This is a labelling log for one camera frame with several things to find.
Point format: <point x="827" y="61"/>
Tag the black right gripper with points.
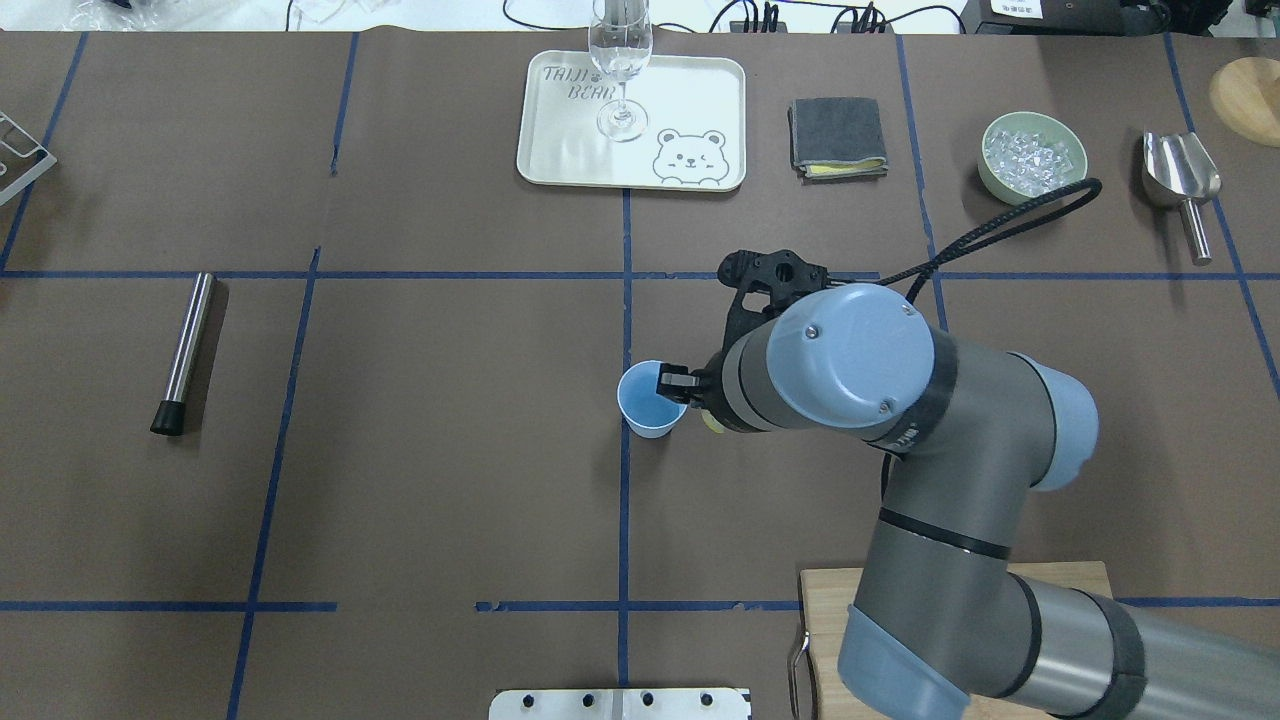
<point x="706" y="389"/>

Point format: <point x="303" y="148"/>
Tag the steel muddler black tip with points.
<point x="170" y="417"/>

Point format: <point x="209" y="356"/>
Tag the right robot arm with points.
<point x="938" y="618"/>

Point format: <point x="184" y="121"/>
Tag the light blue plastic cup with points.
<point x="646" y="413"/>

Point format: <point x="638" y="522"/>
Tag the cream bear tray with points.
<point x="684" y="126"/>

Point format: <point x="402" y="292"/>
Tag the wooden cutting board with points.
<point x="826" y="595"/>

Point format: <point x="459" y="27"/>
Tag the grey folded cloth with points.
<point x="835" y="138"/>

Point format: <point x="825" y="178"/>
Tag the clear wine glass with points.
<point x="620" y="44"/>

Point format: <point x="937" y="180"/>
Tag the green bowl of ice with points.
<point x="1024" y="154"/>

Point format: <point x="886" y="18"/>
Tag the steel ice scoop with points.
<point x="1179" y="174"/>

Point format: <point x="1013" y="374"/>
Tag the wooden mug tree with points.
<point x="1245" y="96"/>

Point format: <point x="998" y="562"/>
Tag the white wire cup rack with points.
<point x="23" y="159"/>

